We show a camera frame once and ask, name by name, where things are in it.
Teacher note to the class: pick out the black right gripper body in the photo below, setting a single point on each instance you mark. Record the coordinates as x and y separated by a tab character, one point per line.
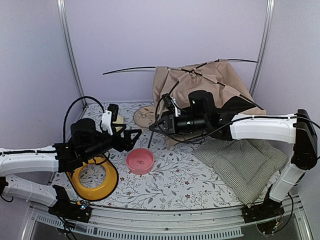
198	124

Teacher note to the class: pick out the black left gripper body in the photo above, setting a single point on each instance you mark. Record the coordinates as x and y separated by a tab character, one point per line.
96	149

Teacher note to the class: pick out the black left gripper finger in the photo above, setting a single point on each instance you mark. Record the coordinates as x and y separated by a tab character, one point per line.
130	137
118	128

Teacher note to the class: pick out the beige fabric pet tent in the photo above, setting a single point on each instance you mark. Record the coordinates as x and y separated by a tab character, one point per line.
200	95

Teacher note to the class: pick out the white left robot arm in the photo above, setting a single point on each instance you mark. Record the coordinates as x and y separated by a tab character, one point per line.
13	162

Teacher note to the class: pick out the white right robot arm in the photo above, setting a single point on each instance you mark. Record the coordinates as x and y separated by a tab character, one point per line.
296	129

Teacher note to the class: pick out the cream pet bowl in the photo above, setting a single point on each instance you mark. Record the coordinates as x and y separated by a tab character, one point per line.
119	120

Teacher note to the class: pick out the pink pet bowl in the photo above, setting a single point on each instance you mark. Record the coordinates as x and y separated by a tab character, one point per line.
140	161

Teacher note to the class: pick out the green checkered pet cushion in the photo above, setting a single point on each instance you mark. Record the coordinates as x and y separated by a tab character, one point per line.
244	165

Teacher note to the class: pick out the round beige embroidered mat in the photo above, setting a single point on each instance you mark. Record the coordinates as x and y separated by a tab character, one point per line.
144	116

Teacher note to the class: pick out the yellow double bowl holder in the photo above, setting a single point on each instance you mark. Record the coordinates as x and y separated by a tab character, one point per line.
95	180

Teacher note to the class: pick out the floral white table mat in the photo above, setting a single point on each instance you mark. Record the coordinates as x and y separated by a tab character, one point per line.
177	181

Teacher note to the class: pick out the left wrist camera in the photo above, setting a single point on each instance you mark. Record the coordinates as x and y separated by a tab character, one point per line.
109	116

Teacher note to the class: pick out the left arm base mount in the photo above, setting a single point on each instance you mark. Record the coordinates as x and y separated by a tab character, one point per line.
65	209

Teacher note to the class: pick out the aluminium front rail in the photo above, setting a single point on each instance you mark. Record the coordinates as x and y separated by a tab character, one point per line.
204	224

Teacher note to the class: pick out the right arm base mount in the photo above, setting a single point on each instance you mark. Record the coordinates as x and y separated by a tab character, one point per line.
254	212

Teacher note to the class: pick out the right aluminium frame post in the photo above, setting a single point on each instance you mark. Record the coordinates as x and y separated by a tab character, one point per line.
270	4

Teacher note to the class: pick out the aluminium frame post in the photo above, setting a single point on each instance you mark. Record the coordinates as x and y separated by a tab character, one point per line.
270	4
61	7

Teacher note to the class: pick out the left aluminium frame post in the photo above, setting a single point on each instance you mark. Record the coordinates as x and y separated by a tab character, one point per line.
61	7

